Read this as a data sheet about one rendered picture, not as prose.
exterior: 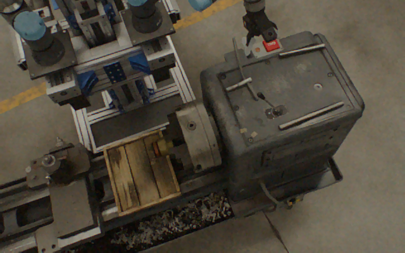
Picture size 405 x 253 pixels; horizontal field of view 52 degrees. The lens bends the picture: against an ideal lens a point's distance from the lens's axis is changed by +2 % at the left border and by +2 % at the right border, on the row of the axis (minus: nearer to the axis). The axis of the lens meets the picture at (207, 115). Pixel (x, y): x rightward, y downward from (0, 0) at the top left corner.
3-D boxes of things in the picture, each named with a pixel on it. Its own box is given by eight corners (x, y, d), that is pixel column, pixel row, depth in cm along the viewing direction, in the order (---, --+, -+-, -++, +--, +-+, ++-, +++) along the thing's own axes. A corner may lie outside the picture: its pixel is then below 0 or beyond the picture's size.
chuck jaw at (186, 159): (192, 140, 179) (200, 162, 172) (193, 146, 183) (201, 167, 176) (168, 148, 178) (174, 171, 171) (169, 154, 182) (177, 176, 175)
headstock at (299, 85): (305, 69, 220) (319, 23, 185) (347, 147, 200) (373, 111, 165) (201, 104, 214) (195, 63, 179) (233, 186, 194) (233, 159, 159)
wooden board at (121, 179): (161, 131, 209) (160, 128, 205) (182, 196, 193) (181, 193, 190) (104, 150, 206) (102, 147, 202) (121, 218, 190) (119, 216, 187)
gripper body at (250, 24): (260, 19, 160) (256, -6, 151) (272, 31, 155) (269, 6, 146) (243, 28, 160) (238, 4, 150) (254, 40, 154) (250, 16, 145)
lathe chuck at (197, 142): (193, 115, 203) (190, 89, 174) (214, 173, 193) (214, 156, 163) (176, 121, 202) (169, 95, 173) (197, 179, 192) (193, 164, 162)
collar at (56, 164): (59, 152, 179) (56, 149, 176) (62, 168, 175) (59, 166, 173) (41, 158, 178) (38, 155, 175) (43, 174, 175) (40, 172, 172)
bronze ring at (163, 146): (168, 130, 180) (149, 137, 179) (174, 149, 176) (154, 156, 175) (171, 138, 188) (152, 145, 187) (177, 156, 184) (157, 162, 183)
